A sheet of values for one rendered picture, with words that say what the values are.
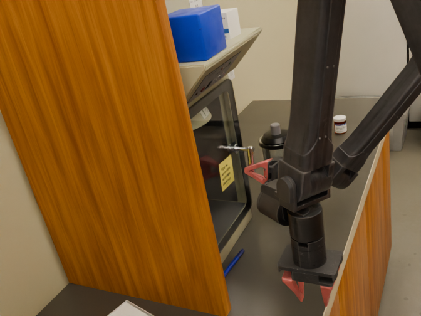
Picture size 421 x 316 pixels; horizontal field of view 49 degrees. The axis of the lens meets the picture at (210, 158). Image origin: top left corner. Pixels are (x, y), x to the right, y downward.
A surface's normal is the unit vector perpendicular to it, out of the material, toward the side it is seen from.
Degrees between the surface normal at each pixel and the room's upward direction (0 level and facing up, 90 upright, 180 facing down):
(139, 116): 90
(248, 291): 0
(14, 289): 90
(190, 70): 90
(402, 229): 0
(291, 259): 0
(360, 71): 90
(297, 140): 74
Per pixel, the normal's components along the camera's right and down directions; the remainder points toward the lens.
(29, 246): 0.88, 0.04
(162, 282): -0.43, 0.45
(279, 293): -0.18, -0.89
